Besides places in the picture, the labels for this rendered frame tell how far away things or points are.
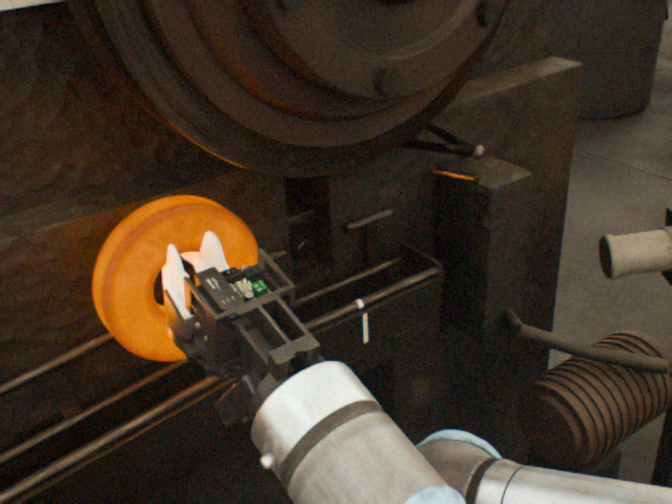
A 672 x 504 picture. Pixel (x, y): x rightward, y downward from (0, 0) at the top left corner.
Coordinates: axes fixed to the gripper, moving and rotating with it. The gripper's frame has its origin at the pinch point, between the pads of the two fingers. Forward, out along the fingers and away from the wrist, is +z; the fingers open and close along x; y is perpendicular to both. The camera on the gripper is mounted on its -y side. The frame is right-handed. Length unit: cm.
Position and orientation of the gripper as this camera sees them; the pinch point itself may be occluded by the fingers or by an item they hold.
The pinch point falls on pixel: (177, 261)
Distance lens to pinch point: 70.8
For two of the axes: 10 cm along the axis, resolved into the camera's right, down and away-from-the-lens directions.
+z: -5.8, -6.0, 5.5
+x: -8.1, 3.4, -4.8
